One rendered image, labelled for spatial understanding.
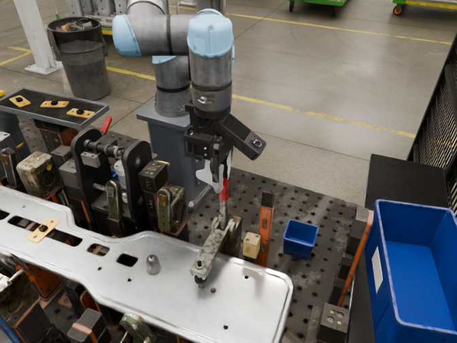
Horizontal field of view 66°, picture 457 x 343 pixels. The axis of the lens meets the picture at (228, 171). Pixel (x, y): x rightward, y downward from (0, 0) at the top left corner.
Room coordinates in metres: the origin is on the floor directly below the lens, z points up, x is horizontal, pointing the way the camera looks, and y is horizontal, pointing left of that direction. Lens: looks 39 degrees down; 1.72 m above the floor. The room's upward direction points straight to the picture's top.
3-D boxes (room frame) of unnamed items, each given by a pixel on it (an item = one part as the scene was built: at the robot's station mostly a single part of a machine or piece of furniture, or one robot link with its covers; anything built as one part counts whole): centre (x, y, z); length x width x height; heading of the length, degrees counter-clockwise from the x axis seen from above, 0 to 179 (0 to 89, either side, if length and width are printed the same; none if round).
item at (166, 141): (1.14, 0.19, 0.90); 0.21 x 0.21 x 0.40; 64
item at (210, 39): (0.61, 0.03, 1.49); 0.09 x 0.08 x 0.11; 3
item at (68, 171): (0.83, 0.45, 0.89); 0.13 x 0.11 x 0.38; 158
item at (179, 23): (0.70, 0.05, 1.49); 0.11 x 0.11 x 0.08; 3
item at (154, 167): (0.76, 0.21, 0.91); 0.07 x 0.05 x 0.42; 158
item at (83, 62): (3.47, 1.46, 0.36); 0.54 x 0.50 x 0.73; 154
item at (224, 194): (0.60, 0.01, 1.13); 0.04 x 0.02 x 0.16; 68
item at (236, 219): (0.62, 0.00, 0.88); 0.07 x 0.06 x 0.35; 158
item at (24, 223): (0.67, 0.57, 0.84); 0.17 x 0.06 x 0.29; 158
